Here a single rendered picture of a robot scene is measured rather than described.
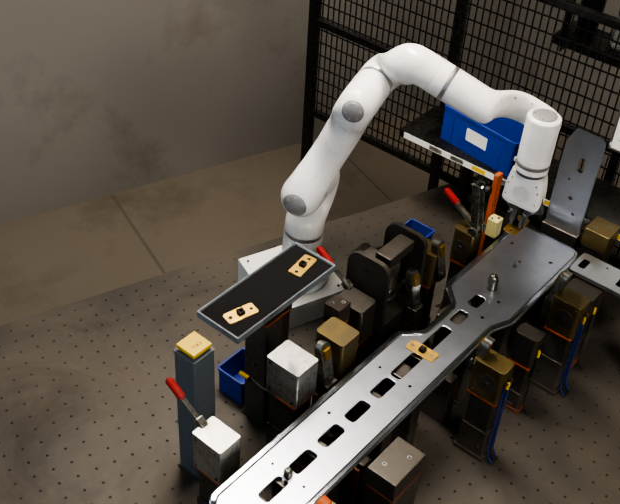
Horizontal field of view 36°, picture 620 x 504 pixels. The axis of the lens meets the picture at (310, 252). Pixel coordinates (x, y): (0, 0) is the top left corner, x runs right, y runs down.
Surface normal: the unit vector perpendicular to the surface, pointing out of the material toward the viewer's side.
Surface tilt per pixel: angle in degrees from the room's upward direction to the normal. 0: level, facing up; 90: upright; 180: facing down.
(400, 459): 0
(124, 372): 0
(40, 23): 90
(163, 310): 0
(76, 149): 90
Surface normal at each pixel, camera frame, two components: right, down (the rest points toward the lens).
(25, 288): 0.05, -0.77
